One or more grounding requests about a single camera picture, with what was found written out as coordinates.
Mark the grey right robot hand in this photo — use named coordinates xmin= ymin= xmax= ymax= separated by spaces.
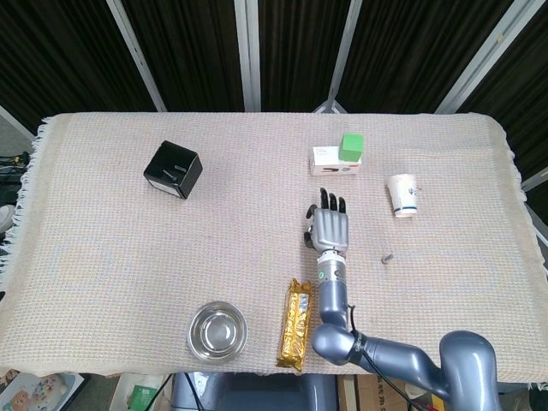
xmin=302 ymin=187 xmax=351 ymax=252

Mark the white stapler box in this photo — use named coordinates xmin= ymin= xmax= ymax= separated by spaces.
xmin=310 ymin=146 xmax=362 ymax=178

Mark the green cube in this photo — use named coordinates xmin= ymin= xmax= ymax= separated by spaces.
xmin=339 ymin=133 xmax=366 ymax=163

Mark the gold foil snack packet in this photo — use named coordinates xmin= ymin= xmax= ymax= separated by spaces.
xmin=276 ymin=277 xmax=313 ymax=372

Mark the black open cardboard box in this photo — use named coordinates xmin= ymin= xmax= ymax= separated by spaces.
xmin=143 ymin=140 xmax=203 ymax=201

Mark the stainless steel bowl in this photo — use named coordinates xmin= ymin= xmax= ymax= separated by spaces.
xmin=188 ymin=301 xmax=249 ymax=365

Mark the brown cardboard box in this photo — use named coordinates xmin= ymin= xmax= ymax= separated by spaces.
xmin=337 ymin=374 xmax=429 ymax=411

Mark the beige woven tablecloth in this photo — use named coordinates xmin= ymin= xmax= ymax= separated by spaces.
xmin=0 ymin=111 xmax=548 ymax=386

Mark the black curtain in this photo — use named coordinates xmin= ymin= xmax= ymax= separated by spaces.
xmin=0 ymin=0 xmax=548 ymax=181

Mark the green packet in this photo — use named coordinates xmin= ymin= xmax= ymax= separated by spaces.
xmin=128 ymin=384 xmax=156 ymax=408

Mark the white carton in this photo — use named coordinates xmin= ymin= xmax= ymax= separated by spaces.
xmin=111 ymin=372 xmax=175 ymax=411

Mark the colourful printed carton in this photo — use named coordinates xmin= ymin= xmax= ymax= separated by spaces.
xmin=0 ymin=370 xmax=86 ymax=411

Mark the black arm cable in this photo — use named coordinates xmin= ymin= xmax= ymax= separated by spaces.
xmin=346 ymin=303 xmax=429 ymax=411

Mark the white metal frame post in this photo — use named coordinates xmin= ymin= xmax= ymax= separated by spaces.
xmin=0 ymin=104 xmax=36 ymax=143
xmin=105 ymin=0 xmax=168 ymax=113
xmin=314 ymin=0 xmax=364 ymax=115
xmin=521 ymin=165 xmax=548 ymax=194
xmin=234 ymin=0 xmax=261 ymax=113
xmin=435 ymin=0 xmax=528 ymax=115

